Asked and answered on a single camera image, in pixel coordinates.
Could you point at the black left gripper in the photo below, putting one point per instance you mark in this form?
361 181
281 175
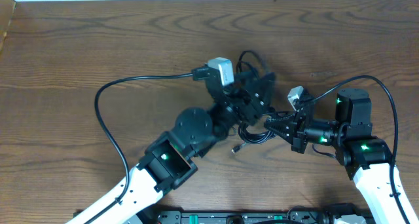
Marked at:
240 97

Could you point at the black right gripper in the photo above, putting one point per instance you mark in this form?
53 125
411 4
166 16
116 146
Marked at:
300 129

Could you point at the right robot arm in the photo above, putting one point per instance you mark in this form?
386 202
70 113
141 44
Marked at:
366 158

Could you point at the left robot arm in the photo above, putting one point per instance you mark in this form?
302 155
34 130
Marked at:
167 162

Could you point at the cardboard panel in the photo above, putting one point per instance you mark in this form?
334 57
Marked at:
7 8

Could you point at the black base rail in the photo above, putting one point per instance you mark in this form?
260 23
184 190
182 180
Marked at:
336 213

